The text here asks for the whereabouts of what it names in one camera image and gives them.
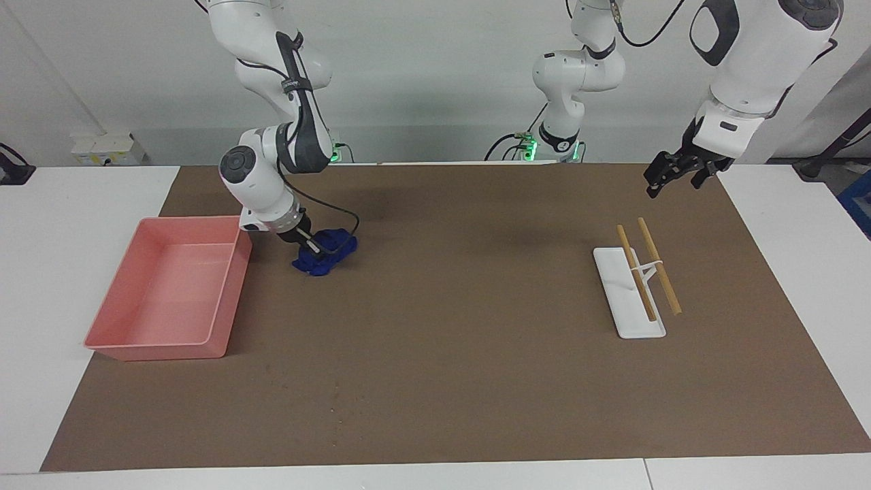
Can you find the brown table mat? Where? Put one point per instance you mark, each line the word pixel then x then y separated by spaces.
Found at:
pixel 442 340

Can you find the black stand leg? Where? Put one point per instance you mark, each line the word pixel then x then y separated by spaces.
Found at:
pixel 813 167

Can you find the pink plastic bin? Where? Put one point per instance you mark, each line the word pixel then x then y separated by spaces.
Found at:
pixel 170 286

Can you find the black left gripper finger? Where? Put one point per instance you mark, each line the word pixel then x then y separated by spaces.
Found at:
pixel 708 171
pixel 661 173

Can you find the black clamp mount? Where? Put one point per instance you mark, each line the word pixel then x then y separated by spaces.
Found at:
pixel 10 173

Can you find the wooden rack rod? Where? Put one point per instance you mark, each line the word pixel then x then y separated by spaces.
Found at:
pixel 646 303
pixel 670 299

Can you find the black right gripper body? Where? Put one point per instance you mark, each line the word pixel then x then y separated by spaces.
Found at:
pixel 294 231

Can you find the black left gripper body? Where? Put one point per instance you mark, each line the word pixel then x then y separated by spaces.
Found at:
pixel 697 146

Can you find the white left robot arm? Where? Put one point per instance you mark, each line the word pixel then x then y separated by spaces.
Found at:
pixel 762 54

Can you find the dark blue towel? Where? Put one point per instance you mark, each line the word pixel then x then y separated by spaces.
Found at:
pixel 313 265

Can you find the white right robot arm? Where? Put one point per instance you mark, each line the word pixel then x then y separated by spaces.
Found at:
pixel 258 184

